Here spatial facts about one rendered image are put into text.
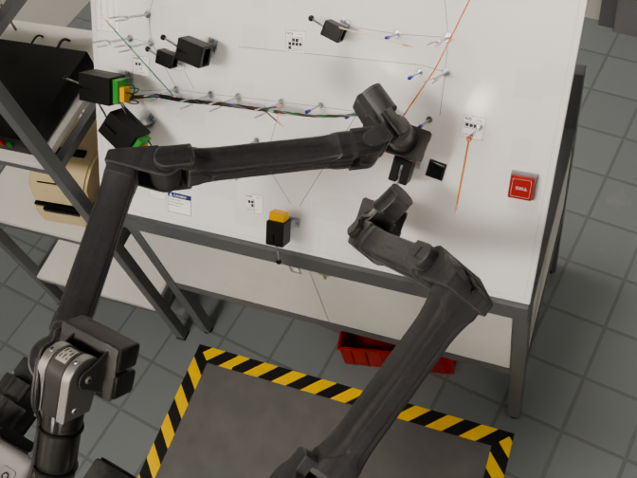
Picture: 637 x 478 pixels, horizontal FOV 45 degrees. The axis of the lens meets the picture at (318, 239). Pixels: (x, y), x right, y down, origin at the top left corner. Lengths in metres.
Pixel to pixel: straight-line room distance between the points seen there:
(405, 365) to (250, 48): 1.02
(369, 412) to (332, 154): 0.55
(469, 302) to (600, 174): 2.08
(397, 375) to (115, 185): 0.60
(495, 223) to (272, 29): 0.67
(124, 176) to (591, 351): 1.82
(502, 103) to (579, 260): 1.30
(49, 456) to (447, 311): 0.54
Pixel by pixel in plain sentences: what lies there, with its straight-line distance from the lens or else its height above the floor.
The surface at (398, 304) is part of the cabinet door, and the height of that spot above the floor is 0.64.
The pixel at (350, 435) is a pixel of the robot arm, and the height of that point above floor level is 1.49.
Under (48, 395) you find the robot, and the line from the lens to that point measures 0.94.
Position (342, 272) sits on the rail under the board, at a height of 0.84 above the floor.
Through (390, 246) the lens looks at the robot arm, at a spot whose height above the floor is 1.34.
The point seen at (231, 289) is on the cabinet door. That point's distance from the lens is 2.42.
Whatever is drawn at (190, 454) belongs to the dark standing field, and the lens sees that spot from 2.76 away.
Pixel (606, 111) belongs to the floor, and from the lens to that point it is 3.32.
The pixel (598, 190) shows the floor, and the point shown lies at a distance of 3.08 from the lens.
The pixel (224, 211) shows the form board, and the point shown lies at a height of 0.92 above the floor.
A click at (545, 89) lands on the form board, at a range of 1.67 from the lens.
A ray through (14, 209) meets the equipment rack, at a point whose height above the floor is 0.66.
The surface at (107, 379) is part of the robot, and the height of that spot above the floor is 1.70.
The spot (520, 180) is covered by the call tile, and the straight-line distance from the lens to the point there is 1.69.
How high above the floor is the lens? 2.49
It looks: 56 degrees down
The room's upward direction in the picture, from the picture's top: 19 degrees counter-clockwise
